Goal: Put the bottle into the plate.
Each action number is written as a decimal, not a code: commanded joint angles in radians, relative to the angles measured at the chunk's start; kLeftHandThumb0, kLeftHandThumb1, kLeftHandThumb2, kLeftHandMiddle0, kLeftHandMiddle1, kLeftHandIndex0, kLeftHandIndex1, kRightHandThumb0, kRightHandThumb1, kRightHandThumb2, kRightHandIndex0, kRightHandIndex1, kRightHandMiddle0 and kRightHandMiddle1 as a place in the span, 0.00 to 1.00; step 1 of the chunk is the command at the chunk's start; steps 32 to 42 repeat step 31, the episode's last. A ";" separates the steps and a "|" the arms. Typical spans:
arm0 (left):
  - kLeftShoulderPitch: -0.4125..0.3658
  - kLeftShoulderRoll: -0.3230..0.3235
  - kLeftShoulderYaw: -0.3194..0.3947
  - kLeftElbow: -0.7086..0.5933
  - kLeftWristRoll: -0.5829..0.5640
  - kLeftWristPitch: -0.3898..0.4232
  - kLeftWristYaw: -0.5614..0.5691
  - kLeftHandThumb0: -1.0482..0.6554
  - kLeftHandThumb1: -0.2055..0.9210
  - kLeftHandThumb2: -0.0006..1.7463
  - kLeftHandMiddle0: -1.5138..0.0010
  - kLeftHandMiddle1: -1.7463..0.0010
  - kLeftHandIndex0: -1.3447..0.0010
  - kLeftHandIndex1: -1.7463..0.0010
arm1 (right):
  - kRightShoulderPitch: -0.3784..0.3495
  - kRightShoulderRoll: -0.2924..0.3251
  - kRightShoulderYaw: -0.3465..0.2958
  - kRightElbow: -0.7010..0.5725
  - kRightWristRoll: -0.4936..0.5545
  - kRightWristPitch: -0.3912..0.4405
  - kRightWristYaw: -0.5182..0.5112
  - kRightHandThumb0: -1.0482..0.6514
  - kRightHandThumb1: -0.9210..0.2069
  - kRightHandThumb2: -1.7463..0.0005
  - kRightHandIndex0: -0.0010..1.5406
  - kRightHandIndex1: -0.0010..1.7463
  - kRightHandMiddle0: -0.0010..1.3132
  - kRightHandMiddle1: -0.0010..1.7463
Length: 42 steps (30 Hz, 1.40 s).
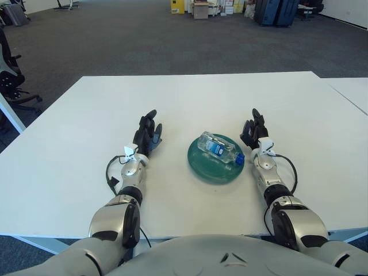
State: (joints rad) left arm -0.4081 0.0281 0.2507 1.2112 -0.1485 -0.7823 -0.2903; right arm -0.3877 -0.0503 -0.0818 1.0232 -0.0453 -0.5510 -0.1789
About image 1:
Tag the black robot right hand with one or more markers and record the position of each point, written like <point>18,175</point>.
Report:
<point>254,133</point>

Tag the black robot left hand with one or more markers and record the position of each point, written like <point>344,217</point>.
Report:
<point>143,138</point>

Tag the clear bottle with blue cap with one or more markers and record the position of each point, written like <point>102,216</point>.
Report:
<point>215,146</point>

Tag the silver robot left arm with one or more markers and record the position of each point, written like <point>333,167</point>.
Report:
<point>112,215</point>

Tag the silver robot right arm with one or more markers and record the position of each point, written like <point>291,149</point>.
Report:
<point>302,224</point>

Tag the green round plate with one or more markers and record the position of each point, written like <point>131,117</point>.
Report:
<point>212,172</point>

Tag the black suitcase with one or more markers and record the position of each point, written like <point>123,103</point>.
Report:
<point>260,13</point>

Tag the white plastic bag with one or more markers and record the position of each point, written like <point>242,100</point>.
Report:
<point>249,11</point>

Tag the dark blue suitcase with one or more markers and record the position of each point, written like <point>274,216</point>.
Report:
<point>287,13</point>

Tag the white carton stack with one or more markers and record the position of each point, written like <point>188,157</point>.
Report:
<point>230,7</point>

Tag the grey robot torso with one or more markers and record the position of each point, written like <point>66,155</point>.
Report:
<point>201,256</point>

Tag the white desk leg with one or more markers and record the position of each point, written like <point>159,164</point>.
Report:
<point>12,117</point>

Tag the black rolling chair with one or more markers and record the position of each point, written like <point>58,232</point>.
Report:
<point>308,11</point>

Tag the yellow box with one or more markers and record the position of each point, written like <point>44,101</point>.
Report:
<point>177,6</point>

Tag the black white mesh office chair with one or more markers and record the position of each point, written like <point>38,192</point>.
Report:
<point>10,83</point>

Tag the grey hard case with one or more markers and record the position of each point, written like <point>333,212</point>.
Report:
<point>15,15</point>

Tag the black desk frame legs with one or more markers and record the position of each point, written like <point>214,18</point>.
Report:
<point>59,3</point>

